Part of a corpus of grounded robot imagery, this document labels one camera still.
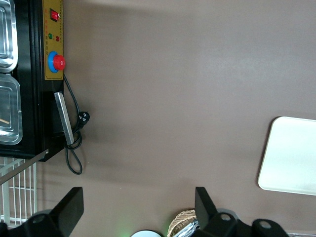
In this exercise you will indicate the steel pan with wooden stick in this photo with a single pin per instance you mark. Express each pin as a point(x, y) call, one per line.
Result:
point(12, 108)

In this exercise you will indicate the black food warmer appliance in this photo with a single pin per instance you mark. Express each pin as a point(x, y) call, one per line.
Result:
point(29, 98)

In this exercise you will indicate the cream plastic tray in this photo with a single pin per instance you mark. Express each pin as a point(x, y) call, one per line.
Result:
point(291, 155)

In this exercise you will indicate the wicker basket with foil trays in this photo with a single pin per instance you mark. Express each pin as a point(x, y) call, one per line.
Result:
point(180, 218)

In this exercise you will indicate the aluminium foil tray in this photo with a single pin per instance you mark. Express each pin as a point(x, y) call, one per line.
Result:
point(190, 228)

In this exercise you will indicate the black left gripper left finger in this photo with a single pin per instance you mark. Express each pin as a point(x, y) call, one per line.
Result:
point(70, 209)

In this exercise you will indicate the thin wooden stick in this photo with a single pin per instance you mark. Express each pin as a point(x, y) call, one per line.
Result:
point(5, 121)

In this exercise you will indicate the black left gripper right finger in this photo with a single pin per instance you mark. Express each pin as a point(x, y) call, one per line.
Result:
point(205, 209)

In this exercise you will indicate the silver metal strip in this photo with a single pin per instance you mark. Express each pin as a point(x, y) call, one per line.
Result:
point(24, 165)

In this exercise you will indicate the empty steel pan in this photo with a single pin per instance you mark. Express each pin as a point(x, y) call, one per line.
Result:
point(8, 37)

